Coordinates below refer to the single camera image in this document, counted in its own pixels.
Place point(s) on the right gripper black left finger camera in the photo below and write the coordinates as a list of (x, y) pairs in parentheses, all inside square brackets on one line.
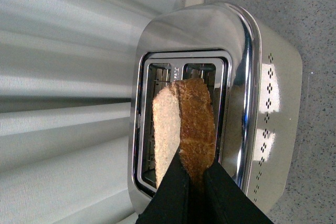
[(170, 202)]

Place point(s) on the beige chrome toaster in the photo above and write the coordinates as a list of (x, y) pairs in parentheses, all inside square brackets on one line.
[(254, 79)]

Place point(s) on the brown bread slice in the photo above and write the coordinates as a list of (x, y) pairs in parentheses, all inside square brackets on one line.
[(183, 122)]

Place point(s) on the grey white curtain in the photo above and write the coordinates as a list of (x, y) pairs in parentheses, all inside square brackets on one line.
[(66, 82)]

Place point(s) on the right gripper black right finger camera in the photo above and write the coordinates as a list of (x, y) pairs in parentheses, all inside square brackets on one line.
[(224, 200)]

